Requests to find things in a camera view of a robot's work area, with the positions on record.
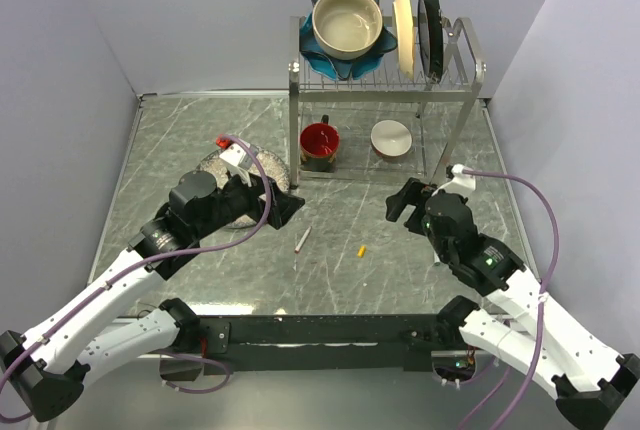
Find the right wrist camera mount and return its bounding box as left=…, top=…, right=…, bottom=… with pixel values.
left=438, top=164, right=476, bottom=198

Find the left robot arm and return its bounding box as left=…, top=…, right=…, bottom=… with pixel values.
left=1, top=171, right=305, bottom=422

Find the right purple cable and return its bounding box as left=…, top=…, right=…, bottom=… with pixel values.
left=457, top=168, right=559, bottom=430

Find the white pen red tip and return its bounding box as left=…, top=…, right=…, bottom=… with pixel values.
left=294, top=226, right=312, bottom=254

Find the red and black mug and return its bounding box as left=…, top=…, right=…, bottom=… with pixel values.
left=299, top=115, right=340, bottom=172

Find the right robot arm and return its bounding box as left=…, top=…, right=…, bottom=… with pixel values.
left=386, top=165, right=639, bottom=429

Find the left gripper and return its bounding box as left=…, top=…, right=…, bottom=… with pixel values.
left=193, top=164, right=304, bottom=239

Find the beige ceramic bowl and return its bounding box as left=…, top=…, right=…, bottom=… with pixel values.
left=311, top=0, right=384, bottom=60

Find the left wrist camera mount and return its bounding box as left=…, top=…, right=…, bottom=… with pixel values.
left=216, top=135, right=257, bottom=186

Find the cream plate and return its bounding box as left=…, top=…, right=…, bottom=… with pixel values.
left=392, top=0, right=415, bottom=81

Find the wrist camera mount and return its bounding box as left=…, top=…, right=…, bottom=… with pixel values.
left=216, top=135, right=257, bottom=186
left=438, top=164, right=476, bottom=198

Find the blue flower-shaped bowl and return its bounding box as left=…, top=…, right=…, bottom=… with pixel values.
left=299, top=0, right=397, bottom=81

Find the small white bowl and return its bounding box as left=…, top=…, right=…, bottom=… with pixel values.
left=370, top=120, right=413, bottom=161

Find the black base bar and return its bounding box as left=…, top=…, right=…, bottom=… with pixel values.
left=201, top=314, right=467, bottom=372

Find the speckled ceramic plate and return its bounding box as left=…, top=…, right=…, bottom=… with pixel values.
left=197, top=147, right=290, bottom=230

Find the black plate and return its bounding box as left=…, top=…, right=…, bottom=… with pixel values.
left=417, top=0, right=444, bottom=83

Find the steel dish rack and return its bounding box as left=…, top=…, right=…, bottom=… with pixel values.
left=288, top=17, right=486, bottom=188

